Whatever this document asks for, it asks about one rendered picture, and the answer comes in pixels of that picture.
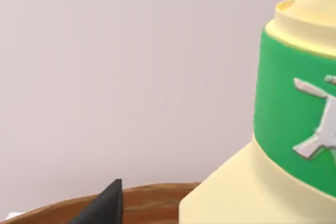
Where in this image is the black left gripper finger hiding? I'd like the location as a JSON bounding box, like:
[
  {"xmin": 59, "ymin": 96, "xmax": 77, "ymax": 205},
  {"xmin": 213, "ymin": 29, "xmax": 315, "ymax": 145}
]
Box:
[{"xmin": 67, "ymin": 178, "xmax": 123, "ymax": 224}]

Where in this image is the cream and green trophy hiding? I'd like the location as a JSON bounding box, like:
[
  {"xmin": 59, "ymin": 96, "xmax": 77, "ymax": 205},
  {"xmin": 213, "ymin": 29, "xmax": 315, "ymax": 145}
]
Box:
[{"xmin": 178, "ymin": 0, "xmax": 336, "ymax": 224}]

